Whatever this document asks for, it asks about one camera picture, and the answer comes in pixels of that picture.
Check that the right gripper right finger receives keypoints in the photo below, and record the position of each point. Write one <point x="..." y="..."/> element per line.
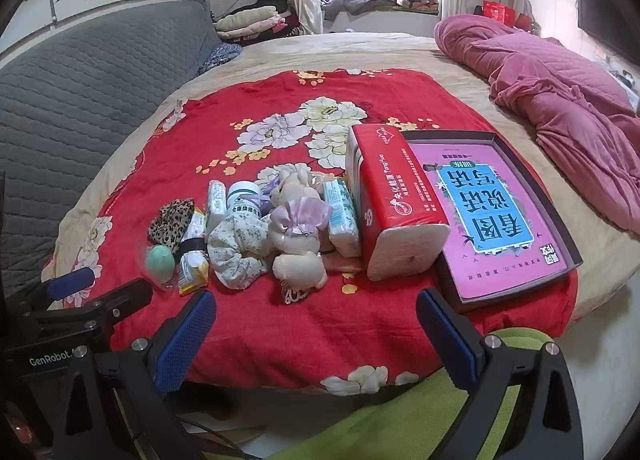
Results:
<point x="454" y="338"/>

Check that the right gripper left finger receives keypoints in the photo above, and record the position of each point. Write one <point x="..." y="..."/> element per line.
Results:
<point x="177" y="341"/>

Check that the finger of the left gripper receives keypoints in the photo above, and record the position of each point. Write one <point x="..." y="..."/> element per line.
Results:
<point x="120" y="303"/>
<point x="64" y="286"/>

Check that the green beauty sponge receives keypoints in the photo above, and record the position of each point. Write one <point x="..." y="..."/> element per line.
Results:
<point x="159" y="263"/>

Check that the yellow white snack pouch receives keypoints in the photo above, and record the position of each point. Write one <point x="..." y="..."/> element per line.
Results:
<point x="193" y="264"/>

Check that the leopard print scrunchie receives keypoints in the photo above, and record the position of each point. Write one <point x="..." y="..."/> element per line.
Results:
<point x="170" y="224"/>

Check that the white floral scrunchie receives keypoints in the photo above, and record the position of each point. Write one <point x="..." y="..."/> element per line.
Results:
<point x="240" y="250"/>

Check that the small tissue packet green print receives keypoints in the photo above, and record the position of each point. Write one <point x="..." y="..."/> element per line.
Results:
<point x="216" y="205"/>

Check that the small tissue packet blue print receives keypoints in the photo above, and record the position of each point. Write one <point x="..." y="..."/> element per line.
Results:
<point x="343" y="229"/>

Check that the plush bunny pink bow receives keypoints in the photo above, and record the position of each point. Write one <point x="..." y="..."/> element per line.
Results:
<point x="294" y="230"/>

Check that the red floral blanket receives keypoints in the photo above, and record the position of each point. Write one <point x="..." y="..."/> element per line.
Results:
<point x="352" y="337"/>

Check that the red tissue pack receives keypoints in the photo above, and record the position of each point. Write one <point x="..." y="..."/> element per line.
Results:
<point x="403" y="227"/>

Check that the white pill bottle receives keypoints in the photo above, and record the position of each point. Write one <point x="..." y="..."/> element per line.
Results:
<point x="244" y="198"/>

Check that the pink pouch in plastic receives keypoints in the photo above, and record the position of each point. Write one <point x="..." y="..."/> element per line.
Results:
<point x="336" y="263"/>

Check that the grey quilted headboard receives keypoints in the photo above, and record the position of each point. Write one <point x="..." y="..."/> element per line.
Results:
<point x="69" y="102"/>

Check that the beige bed sheet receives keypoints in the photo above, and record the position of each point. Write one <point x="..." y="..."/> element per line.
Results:
<point x="610" y="255"/>

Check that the pink quilted duvet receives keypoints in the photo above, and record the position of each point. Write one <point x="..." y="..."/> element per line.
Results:
<point x="582" y="117"/>

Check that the blue patterned cloth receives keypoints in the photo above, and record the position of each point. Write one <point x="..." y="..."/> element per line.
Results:
<point x="220" y="54"/>

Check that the folded clothes stack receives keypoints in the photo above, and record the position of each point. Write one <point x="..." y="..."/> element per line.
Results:
<point x="262" y="21"/>

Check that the red gift bags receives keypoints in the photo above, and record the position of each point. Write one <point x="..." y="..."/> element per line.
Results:
<point x="512" y="13"/>

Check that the clothes on window sill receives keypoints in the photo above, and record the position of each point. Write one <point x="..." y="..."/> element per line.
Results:
<point x="332" y="8"/>

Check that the black wall television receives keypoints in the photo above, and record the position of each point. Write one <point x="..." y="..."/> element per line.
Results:
<point x="601" y="20"/>

